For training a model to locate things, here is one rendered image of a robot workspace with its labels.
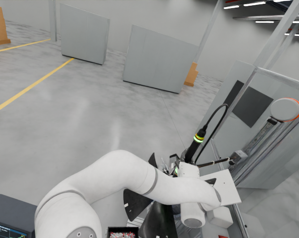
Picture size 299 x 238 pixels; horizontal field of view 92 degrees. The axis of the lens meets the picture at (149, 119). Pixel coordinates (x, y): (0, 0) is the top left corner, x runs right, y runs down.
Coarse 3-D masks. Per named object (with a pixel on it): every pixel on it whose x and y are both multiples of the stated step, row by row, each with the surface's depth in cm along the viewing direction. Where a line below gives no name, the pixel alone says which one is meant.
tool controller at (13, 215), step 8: (0, 200) 67; (8, 200) 68; (16, 200) 69; (0, 208) 64; (8, 208) 65; (16, 208) 66; (24, 208) 67; (32, 208) 68; (0, 216) 62; (8, 216) 62; (16, 216) 63; (24, 216) 64; (32, 216) 65; (0, 224) 60; (8, 224) 60; (16, 224) 61; (24, 224) 62; (32, 224) 62; (0, 232) 61; (8, 232) 61; (16, 232) 60; (24, 232) 60; (32, 232) 60
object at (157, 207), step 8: (152, 208) 90; (160, 208) 90; (168, 208) 91; (152, 216) 86; (160, 216) 86; (168, 216) 87; (144, 224) 84; (152, 224) 83; (160, 224) 83; (168, 224) 84; (144, 232) 81; (152, 232) 80; (160, 232) 80; (168, 232) 80; (176, 232) 81
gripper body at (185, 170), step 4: (180, 164) 71; (184, 164) 71; (188, 164) 72; (180, 168) 69; (184, 168) 69; (188, 168) 70; (192, 168) 70; (196, 168) 72; (180, 172) 67; (184, 172) 67; (188, 172) 67; (192, 172) 68; (196, 172) 69; (180, 176) 66; (184, 176) 65; (188, 176) 65; (192, 176) 66; (196, 176) 67
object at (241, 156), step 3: (240, 150) 118; (243, 150) 117; (234, 153) 114; (237, 153) 112; (240, 153) 113; (243, 153) 115; (246, 153) 115; (231, 156) 116; (234, 156) 114; (237, 156) 112; (240, 156) 110; (243, 156) 111; (246, 156) 112; (234, 159) 114; (237, 159) 112; (240, 159) 110; (243, 159) 113; (237, 162) 112; (240, 162) 115
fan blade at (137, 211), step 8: (128, 192) 113; (128, 200) 110; (136, 200) 108; (144, 200) 106; (152, 200) 105; (128, 208) 107; (136, 208) 106; (144, 208) 104; (128, 216) 105; (136, 216) 103
